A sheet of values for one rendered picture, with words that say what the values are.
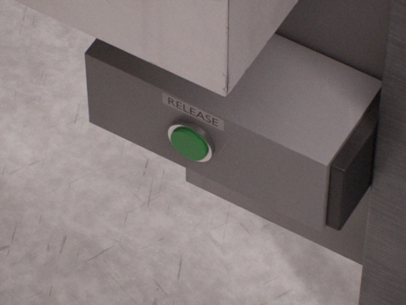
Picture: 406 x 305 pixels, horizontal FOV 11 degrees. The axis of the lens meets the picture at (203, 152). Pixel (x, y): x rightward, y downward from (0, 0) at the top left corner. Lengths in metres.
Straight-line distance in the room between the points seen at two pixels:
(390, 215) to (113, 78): 0.22
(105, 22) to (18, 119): 1.68
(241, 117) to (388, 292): 0.22
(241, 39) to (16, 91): 1.75
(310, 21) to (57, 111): 1.52
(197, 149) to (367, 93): 0.13
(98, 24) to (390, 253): 0.36
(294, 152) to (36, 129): 1.54
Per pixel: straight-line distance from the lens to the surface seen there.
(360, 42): 1.47
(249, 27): 1.27
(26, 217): 2.87
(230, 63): 1.27
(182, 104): 1.48
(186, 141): 1.49
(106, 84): 1.51
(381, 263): 1.58
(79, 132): 2.95
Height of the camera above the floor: 2.34
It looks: 53 degrees down
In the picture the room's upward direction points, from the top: straight up
